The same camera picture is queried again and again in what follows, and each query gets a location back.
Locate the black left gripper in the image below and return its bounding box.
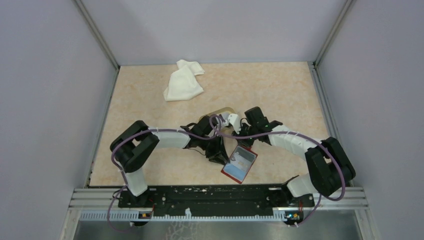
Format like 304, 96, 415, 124
199, 134, 231, 166

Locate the red card holder wallet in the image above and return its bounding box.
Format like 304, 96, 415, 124
220, 145, 258, 184

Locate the silver VIP card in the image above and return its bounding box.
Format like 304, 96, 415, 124
231, 146, 257, 173

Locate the beige oval tray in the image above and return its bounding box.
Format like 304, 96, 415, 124
198, 106, 236, 121

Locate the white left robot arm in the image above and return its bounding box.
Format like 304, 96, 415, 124
109, 115, 230, 207

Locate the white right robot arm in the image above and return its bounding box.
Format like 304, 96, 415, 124
226, 106, 356, 206

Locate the white crumpled cloth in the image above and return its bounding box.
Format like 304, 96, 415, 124
163, 59, 205, 102

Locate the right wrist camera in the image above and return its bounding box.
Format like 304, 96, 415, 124
226, 113, 241, 134

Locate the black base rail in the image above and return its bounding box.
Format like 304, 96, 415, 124
118, 183, 315, 217

